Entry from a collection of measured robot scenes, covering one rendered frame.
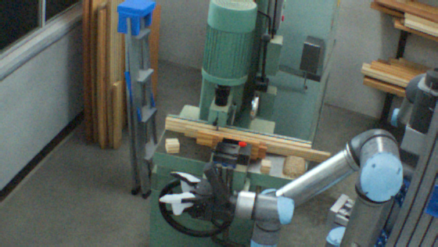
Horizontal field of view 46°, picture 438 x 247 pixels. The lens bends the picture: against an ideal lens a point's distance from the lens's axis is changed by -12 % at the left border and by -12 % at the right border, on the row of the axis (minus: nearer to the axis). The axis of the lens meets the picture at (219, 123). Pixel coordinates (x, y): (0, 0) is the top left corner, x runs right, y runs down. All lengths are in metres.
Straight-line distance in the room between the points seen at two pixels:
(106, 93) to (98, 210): 0.80
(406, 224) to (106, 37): 2.31
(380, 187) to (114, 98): 2.49
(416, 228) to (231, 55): 0.93
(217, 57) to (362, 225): 0.90
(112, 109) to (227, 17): 1.84
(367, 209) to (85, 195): 2.26
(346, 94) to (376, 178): 3.28
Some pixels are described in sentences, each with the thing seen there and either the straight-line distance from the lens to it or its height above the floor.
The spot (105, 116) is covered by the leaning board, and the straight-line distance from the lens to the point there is 3.78.
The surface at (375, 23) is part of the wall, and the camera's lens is 4.43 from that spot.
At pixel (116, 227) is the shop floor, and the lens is 3.27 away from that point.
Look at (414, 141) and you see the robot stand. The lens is 1.81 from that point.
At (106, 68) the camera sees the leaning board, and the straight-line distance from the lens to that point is 3.62.
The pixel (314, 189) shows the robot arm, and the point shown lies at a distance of 1.64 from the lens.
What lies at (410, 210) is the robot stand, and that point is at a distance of 1.86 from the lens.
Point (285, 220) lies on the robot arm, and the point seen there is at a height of 1.22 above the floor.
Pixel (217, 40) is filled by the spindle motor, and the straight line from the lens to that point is 2.11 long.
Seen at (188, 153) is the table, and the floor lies 0.90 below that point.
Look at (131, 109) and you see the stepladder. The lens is 3.20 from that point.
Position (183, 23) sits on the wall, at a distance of 4.84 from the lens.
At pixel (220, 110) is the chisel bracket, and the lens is 2.26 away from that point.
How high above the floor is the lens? 2.20
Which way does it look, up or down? 31 degrees down
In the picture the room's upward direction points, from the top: 8 degrees clockwise
